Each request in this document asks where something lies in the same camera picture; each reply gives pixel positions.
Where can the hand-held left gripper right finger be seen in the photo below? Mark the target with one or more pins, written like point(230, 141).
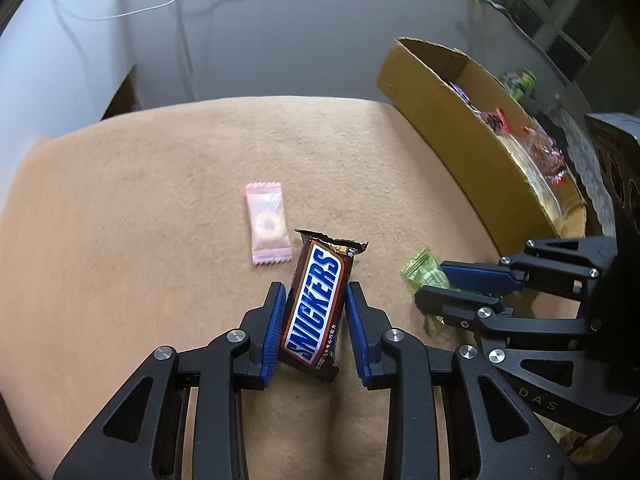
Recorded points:
point(356, 335)

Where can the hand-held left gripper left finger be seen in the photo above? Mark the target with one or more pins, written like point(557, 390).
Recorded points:
point(276, 335)

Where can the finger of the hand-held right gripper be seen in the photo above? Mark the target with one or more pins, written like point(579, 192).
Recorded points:
point(475, 275)
point(450, 305)

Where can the green candy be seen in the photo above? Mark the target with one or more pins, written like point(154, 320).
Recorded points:
point(420, 272)

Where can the brown chocolate bar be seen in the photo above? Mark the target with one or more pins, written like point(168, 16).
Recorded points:
point(315, 290)

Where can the cardboard box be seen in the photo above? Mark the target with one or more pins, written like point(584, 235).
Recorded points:
point(450, 125)

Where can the pink wrapped candy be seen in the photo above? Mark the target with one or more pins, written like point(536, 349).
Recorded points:
point(267, 220)

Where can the red candy wrapper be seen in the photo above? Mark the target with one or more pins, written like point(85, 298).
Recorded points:
point(547, 156)

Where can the dark wrapped candy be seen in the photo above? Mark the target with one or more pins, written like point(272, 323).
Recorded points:
point(492, 120)

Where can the green snack packet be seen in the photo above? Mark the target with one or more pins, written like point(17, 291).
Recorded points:
point(520, 81)

